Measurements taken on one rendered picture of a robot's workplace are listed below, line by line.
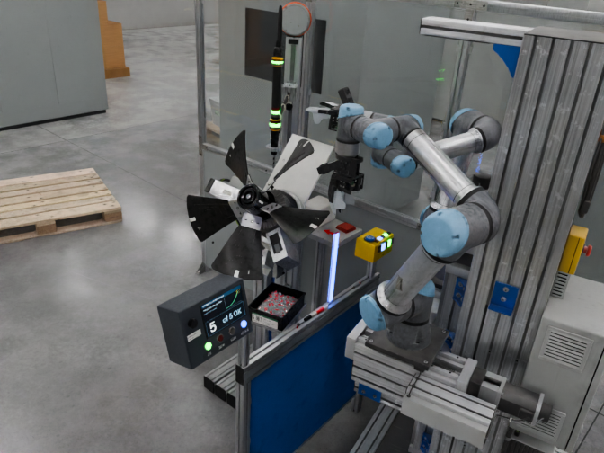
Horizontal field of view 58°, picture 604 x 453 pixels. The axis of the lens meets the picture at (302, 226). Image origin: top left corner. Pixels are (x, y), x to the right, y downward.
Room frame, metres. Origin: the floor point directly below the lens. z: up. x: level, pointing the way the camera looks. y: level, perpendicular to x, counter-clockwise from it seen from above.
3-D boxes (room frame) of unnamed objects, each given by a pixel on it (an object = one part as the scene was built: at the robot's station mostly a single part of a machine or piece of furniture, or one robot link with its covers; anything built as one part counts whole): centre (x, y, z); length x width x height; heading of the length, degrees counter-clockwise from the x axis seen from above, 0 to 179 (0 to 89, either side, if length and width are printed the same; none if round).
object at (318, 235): (2.67, -0.11, 0.85); 0.36 x 0.24 x 0.03; 52
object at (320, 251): (2.67, -0.11, 0.42); 0.04 x 0.04 x 0.83; 52
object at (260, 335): (2.34, 0.18, 0.46); 0.09 x 0.05 x 0.91; 52
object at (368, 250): (2.18, -0.33, 1.02); 0.16 x 0.10 x 0.11; 142
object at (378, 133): (1.58, -0.20, 1.73); 0.11 x 0.11 x 0.08; 36
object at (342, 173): (1.64, -0.13, 1.57); 0.09 x 0.08 x 0.12; 52
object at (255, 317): (1.92, 0.08, 0.85); 0.22 x 0.17 x 0.07; 156
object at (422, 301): (1.51, -0.38, 1.20); 0.13 x 0.12 x 0.14; 126
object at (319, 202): (2.74, -0.07, 0.92); 0.17 x 0.16 x 0.11; 142
